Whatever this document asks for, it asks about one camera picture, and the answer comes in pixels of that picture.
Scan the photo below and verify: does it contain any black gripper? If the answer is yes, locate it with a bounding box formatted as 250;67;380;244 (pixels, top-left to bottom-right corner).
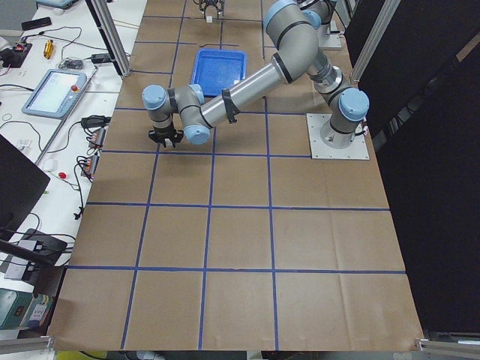
148;127;184;149
193;0;224;16

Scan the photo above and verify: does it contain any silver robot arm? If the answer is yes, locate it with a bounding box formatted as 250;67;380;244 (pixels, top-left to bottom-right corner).
193;1;339;35
142;1;370;149

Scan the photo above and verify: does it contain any blue plastic tray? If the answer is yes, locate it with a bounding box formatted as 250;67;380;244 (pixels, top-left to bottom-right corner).
190;49;248;98

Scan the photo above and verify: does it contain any black power adapter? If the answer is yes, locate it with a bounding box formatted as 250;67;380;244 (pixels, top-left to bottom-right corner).
91;53;112;64

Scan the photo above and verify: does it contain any teach pendant tablet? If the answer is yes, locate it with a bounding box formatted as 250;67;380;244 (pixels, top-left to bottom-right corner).
22;69;88;120

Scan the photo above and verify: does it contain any brown paper table cover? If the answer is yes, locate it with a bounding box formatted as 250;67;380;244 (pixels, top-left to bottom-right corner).
49;1;422;352

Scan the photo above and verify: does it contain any black smartphone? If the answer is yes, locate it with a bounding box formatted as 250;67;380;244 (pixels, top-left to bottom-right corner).
21;16;52;31

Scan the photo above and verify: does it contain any aluminium frame post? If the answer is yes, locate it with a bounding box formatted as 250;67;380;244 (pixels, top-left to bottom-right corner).
85;0;131;79

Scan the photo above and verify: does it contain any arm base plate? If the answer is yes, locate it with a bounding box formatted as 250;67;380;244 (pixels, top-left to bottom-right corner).
306;113;370;161
318;20;342;50

